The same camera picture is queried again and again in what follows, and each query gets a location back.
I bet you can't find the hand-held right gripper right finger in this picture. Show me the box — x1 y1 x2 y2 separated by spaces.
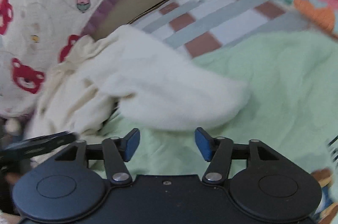
195 127 280 186

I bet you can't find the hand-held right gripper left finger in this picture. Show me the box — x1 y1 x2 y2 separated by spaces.
55 128 140 186

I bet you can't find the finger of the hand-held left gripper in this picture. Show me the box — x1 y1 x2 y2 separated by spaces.
0 131 79 160

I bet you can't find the cream cloth garment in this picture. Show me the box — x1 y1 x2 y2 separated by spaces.
25 35 122 164

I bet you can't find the white fleece garment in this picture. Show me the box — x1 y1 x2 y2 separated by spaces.
100 26 251 132

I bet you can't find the light green blanket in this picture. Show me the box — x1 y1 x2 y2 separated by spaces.
90 30 338 182

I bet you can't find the checked bed sheet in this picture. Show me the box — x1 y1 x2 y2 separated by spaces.
131 0 317 59

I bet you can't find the bear print quilt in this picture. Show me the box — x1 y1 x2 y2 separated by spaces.
0 0 169 119

